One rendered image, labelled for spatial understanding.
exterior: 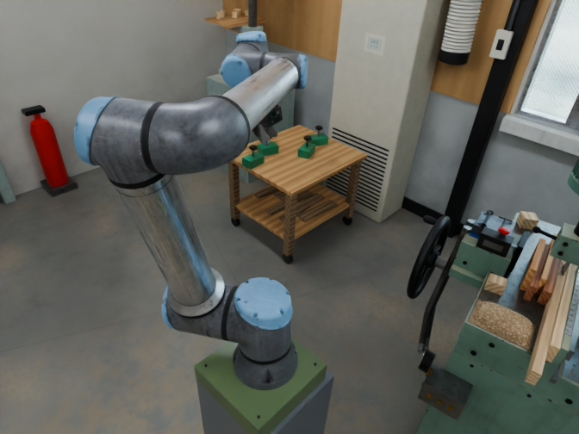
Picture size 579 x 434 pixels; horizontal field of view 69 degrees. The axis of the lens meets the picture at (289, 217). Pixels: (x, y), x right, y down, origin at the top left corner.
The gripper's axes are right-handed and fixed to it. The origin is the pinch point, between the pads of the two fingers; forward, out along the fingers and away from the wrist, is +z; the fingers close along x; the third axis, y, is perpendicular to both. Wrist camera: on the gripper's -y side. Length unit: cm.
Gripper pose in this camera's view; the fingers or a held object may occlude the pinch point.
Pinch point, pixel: (264, 140)
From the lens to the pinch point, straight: 151.3
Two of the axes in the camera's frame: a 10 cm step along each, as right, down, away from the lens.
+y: 7.1, 3.9, -5.9
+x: 7.0, -5.2, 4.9
